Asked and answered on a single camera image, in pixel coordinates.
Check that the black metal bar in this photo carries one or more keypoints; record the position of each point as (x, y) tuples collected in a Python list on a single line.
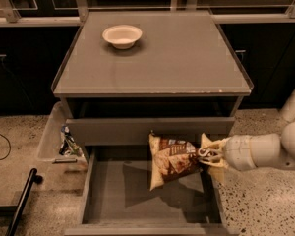
[(32, 178)]

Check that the white paper bowl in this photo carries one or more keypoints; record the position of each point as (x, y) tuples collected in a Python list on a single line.
[(122, 36)]

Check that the brown sea salt chip bag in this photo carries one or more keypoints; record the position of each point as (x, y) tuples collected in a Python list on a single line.
[(171, 159)]

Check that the clear plastic bin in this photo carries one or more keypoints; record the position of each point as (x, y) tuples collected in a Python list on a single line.
[(52, 139)]

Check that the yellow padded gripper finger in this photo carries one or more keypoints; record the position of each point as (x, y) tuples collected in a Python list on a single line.
[(206, 142), (218, 172)]

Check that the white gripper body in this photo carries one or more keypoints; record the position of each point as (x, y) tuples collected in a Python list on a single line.
[(238, 151)]

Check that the metal window rail frame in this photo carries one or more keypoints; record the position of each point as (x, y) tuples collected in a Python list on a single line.
[(74, 12)]

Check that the grey top drawer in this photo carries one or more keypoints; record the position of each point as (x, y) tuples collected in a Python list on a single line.
[(135, 131)]

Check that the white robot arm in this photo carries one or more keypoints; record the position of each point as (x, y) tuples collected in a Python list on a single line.
[(276, 151)]

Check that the crumpled snack packet in bin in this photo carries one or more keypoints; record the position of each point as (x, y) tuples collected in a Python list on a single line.
[(69, 146)]

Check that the open grey middle drawer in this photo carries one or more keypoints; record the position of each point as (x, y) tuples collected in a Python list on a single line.
[(117, 200)]

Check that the grey drawer cabinet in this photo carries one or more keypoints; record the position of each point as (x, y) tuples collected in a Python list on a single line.
[(182, 66)]

